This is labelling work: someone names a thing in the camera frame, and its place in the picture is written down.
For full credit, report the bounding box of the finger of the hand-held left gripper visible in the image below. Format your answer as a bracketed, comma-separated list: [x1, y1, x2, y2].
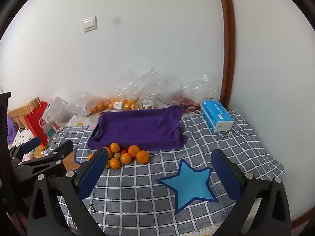
[8, 136, 42, 163]
[28, 140, 74, 172]

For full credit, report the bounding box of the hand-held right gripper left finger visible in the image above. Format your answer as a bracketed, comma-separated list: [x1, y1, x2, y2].
[27, 147, 109, 236]

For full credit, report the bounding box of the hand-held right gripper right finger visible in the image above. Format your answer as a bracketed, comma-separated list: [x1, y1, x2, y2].
[210, 148, 292, 236]

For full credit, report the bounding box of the large orange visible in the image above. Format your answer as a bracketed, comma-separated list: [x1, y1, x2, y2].
[136, 150, 150, 164]
[128, 145, 141, 158]

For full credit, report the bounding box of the clear bag of red fruits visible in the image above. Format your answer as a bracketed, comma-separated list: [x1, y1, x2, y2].
[172, 71, 221, 113]

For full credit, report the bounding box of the clear bag of brown fruits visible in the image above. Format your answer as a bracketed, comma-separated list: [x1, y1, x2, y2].
[136, 66, 183, 110]

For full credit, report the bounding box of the white dotted cloth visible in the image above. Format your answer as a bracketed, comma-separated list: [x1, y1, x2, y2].
[12, 128, 35, 148]

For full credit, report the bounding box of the red paper bag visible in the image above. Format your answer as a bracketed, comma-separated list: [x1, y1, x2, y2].
[24, 96, 50, 147]

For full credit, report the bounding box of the purple cloth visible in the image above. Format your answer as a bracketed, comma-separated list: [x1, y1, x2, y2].
[7, 117, 19, 144]

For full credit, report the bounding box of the white fruit print mat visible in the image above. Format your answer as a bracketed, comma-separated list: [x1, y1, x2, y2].
[65, 114, 99, 129]

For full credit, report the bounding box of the wooden slatted furniture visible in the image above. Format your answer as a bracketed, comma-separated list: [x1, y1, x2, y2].
[7, 104, 31, 128]

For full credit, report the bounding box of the white plastic bag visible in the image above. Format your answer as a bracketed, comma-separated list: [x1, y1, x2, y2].
[42, 96, 69, 138]

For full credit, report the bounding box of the clear plastic bag with oranges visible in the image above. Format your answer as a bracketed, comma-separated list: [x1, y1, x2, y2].
[65, 91, 109, 116]

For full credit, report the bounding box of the blue tissue pack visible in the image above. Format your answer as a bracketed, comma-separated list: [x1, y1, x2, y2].
[201, 99, 234, 132]

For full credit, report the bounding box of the grey checked star blanket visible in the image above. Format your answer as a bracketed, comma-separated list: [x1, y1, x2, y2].
[47, 111, 284, 236]

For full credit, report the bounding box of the purple towel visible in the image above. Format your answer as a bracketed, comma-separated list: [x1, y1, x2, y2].
[87, 105, 188, 151]

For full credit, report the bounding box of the labelled clear bag of oranges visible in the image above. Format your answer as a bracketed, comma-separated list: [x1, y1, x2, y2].
[106, 69, 141, 111]

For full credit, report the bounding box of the black thin cord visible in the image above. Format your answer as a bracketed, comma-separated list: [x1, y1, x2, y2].
[182, 103, 202, 113]

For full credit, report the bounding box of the white light switch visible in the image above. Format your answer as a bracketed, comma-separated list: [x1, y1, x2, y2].
[82, 16, 97, 33]

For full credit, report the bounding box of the brown wooden door frame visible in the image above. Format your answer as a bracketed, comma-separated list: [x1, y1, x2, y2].
[217, 0, 236, 109]

